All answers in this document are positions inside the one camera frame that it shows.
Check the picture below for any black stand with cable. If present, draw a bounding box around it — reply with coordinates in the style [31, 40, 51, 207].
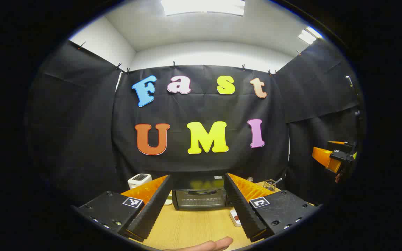
[345, 75, 362, 117]

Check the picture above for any black backdrop cloth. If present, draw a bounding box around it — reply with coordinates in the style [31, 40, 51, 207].
[27, 37, 365, 206]

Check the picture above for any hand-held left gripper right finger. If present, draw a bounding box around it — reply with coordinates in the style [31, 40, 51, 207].
[223, 173, 323, 243]

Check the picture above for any white rectangular tray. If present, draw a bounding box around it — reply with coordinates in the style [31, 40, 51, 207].
[230, 209, 243, 227]

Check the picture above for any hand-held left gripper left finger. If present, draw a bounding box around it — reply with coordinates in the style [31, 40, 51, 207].
[71, 175, 172, 243]

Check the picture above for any large ceiling light panel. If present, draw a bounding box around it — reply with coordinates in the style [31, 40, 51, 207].
[161, 0, 245, 17]

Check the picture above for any black electric oven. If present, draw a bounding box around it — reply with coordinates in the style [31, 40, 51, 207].
[172, 174, 233, 210]

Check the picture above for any white toaster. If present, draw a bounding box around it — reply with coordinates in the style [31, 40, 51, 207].
[128, 173, 152, 189]

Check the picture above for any clear glass with spoon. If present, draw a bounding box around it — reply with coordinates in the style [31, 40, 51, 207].
[263, 178, 282, 191]

